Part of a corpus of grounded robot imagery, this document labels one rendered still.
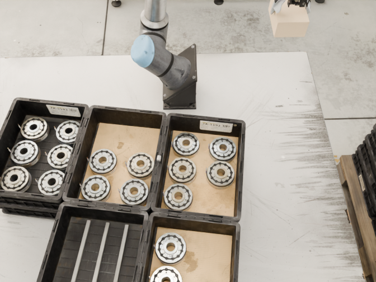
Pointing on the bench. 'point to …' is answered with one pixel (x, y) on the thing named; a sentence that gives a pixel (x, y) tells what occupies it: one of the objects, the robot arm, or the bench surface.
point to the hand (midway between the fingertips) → (288, 12)
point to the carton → (289, 20)
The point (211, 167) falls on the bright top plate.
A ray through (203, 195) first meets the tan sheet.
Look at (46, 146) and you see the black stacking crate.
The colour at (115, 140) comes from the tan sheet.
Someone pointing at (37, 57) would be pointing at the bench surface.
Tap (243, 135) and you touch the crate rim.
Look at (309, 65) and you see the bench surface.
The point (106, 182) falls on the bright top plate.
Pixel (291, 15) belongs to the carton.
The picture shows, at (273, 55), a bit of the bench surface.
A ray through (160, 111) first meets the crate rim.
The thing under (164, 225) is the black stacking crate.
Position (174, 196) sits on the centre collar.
